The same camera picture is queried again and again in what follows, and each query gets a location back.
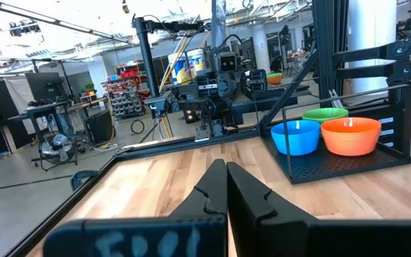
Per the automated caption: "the black table clamp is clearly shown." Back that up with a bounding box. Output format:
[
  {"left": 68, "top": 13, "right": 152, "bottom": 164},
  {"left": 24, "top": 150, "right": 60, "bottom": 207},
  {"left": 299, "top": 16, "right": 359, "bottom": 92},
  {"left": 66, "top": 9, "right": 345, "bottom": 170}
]
[{"left": 69, "top": 169, "right": 101, "bottom": 192}]

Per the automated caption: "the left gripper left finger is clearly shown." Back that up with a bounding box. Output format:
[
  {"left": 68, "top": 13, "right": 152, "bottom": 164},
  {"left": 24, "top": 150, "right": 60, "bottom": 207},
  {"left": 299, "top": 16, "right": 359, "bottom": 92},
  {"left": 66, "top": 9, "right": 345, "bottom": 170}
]
[{"left": 43, "top": 158, "right": 228, "bottom": 257}]

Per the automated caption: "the shelf with storage bins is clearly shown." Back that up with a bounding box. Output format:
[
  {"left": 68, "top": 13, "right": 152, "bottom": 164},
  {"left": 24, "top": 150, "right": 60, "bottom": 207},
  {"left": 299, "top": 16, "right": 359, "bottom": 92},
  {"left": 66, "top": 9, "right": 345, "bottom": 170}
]
[{"left": 101, "top": 64, "right": 148, "bottom": 121}]

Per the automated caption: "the white bucket with blue label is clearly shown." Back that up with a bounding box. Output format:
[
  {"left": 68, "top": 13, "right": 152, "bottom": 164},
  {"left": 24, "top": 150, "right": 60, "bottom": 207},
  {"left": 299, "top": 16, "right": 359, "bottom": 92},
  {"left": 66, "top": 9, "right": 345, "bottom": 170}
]
[{"left": 167, "top": 49, "right": 207, "bottom": 86}]

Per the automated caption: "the white round pillar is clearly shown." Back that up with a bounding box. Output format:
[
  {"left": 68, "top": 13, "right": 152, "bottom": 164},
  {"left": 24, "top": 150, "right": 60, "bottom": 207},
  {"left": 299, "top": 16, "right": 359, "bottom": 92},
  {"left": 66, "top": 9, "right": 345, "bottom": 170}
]
[{"left": 347, "top": 0, "right": 398, "bottom": 96}]

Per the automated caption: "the green plastic mini bowl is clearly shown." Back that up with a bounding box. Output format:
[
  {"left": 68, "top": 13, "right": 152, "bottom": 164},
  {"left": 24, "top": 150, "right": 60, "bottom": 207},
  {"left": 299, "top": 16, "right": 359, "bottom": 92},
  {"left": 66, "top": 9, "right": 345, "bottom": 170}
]
[{"left": 301, "top": 107, "right": 350, "bottom": 126}]

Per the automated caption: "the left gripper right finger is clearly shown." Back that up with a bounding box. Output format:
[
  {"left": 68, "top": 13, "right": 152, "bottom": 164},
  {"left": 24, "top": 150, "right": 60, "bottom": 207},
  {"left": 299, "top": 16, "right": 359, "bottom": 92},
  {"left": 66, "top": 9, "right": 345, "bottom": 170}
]
[{"left": 227, "top": 161, "right": 411, "bottom": 257}]

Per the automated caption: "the black cabinet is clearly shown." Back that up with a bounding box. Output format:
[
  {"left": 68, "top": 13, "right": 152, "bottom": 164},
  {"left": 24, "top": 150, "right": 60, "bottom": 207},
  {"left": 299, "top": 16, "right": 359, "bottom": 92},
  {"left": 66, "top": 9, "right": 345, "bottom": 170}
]
[{"left": 85, "top": 109, "right": 116, "bottom": 144}]

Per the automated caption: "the black cable loop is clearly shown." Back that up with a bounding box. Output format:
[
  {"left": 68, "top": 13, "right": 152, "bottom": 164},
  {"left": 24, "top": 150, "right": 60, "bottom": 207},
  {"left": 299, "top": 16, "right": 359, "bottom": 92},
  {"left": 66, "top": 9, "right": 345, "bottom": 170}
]
[{"left": 130, "top": 119, "right": 146, "bottom": 136}]

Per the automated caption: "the orange plastic mini bowl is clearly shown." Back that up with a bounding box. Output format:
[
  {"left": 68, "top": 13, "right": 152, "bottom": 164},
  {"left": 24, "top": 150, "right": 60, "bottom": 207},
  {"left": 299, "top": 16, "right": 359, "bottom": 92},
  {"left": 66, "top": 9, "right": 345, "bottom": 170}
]
[
  {"left": 320, "top": 116, "right": 382, "bottom": 157},
  {"left": 265, "top": 72, "right": 283, "bottom": 86}
]

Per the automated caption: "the black display screen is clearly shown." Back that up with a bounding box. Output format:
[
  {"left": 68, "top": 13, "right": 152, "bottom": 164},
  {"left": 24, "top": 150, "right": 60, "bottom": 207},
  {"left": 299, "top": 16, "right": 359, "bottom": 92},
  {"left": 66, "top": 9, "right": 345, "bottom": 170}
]
[{"left": 25, "top": 72, "right": 69, "bottom": 103}]

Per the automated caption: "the black aluminium table frame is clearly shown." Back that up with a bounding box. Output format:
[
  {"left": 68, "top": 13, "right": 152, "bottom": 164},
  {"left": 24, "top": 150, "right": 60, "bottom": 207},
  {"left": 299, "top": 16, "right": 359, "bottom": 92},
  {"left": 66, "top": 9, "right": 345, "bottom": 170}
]
[{"left": 4, "top": 0, "right": 411, "bottom": 257}]

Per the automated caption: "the floor fan on stand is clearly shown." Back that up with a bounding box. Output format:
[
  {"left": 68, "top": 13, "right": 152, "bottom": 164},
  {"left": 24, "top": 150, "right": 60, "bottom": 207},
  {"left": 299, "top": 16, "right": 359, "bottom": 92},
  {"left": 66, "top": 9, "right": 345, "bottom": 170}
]
[{"left": 37, "top": 133, "right": 78, "bottom": 172}]

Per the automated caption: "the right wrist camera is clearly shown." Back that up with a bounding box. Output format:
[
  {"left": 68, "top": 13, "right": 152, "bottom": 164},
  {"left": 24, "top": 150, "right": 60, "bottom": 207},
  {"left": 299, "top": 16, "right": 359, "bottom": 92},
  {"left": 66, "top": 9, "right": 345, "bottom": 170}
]
[{"left": 218, "top": 51, "right": 238, "bottom": 74}]

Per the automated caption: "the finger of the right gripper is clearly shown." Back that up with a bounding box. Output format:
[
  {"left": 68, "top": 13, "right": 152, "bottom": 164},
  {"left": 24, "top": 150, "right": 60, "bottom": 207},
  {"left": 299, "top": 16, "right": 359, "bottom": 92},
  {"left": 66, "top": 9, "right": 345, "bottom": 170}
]
[
  {"left": 195, "top": 72, "right": 215, "bottom": 100},
  {"left": 248, "top": 69, "right": 268, "bottom": 94}
]

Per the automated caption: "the blue plastic mini bowl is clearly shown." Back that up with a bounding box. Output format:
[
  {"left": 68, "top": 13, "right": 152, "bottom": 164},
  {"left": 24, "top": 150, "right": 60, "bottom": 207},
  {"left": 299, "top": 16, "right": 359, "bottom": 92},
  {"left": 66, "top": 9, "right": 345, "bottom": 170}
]
[{"left": 270, "top": 119, "right": 321, "bottom": 157}]

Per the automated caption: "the black perforated tray with handle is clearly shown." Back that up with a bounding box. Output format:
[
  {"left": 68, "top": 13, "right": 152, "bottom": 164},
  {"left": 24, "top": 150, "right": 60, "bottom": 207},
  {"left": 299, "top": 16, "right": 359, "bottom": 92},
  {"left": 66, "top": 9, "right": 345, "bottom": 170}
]
[{"left": 260, "top": 84, "right": 411, "bottom": 185}]

